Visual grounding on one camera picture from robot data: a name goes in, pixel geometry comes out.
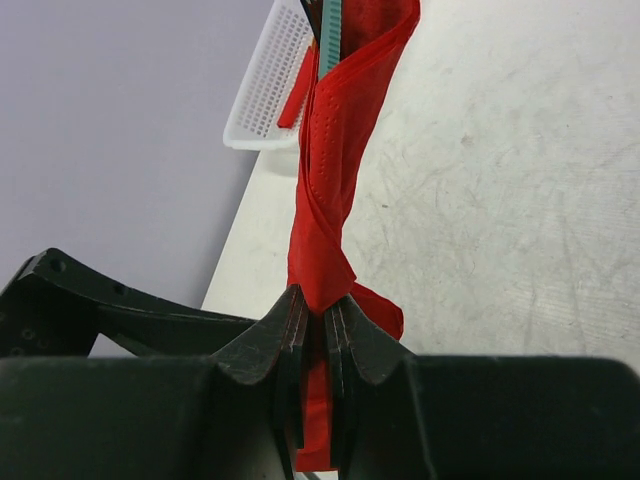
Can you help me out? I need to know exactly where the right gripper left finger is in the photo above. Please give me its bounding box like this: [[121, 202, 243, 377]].
[[1, 283, 308, 479]]

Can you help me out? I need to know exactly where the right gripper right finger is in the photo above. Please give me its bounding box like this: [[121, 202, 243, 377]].
[[324, 297, 639, 479]]

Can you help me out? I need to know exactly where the red paper napkin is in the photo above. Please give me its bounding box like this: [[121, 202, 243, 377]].
[[287, 0, 420, 474]]

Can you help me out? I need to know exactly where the white plastic perforated basket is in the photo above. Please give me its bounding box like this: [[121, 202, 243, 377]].
[[223, 1, 312, 151]]

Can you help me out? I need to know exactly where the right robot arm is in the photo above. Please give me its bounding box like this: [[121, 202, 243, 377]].
[[1, 248, 639, 479]]

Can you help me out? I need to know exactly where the rolled red napkin bundle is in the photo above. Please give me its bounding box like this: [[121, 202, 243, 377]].
[[277, 42, 317, 129]]

